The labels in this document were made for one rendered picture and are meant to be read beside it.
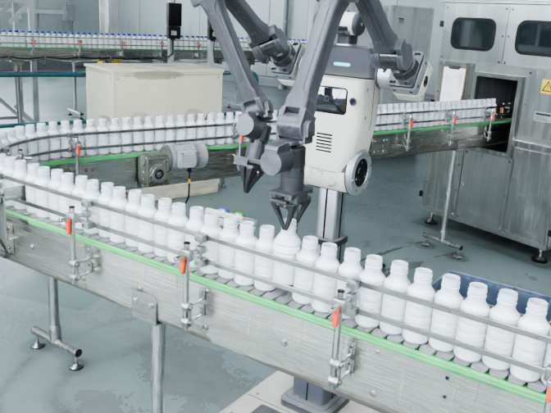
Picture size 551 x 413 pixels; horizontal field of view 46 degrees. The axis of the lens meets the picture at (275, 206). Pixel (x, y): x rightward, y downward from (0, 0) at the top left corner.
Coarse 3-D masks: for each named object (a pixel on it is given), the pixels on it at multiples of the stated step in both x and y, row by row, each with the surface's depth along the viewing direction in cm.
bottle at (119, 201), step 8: (112, 192) 190; (120, 192) 189; (112, 200) 190; (120, 200) 189; (120, 208) 189; (112, 216) 190; (120, 216) 190; (112, 224) 191; (120, 224) 190; (112, 240) 192; (120, 240) 192
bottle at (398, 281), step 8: (392, 264) 143; (400, 264) 145; (392, 272) 143; (400, 272) 142; (392, 280) 143; (400, 280) 142; (408, 280) 144; (392, 288) 142; (400, 288) 142; (384, 296) 145; (392, 296) 143; (384, 304) 145; (392, 304) 143; (400, 304) 143; (384, 312) 145; (392, 312) 144; (400, 312) 144; (400, 320) 144; (384, 328) 146; (392, 328) 145; (400, 328) 145
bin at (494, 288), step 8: (448, 272) 198; (456, 272) 199; (440, 280) 194; (464, 280) 198; (472, 280) 197; (480, 280) 195; (488, 280) 194; (440, 288) 195; (464, 288) 199; (488, 288) 195; (496, 288) 193; (512, 288) 190; (520, 288) 189; (464, 296) 199; (488, 296) 195; (496, 296) 194; (520, 296) 190; (528, 296) 188; (536, 296) 187; (544, 296) 185; (520, 304) 190; (520, 312) 190
